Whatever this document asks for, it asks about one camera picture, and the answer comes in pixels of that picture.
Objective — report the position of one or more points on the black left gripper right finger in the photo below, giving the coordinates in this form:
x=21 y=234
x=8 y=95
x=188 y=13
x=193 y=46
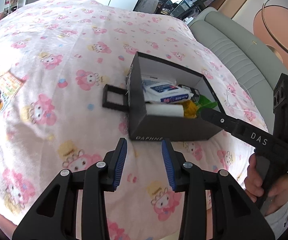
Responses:
x=234 y=215

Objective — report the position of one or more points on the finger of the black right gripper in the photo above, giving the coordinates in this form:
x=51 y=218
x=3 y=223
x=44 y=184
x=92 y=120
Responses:
x=240 y=129

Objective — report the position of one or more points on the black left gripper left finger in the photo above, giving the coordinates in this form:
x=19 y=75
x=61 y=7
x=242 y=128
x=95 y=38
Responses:
x=53 y=214

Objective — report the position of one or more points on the white paper roll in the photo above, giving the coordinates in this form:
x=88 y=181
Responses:
x=165 y=110

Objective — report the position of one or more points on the white blue wet wipes pack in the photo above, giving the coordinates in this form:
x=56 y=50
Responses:
x=157 y=90

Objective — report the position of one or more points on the green yellow toy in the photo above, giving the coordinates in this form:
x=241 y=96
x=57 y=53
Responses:
x=193 y=107

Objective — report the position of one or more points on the grey upholstered headboard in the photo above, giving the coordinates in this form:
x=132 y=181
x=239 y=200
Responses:
x=255 y=67

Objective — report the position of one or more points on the black cardboard shoe box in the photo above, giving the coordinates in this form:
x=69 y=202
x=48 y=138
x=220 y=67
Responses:
x=148 y=127

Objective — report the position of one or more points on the pink cartoon print blanket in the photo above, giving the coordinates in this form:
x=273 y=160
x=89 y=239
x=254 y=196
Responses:
x=55 y=58

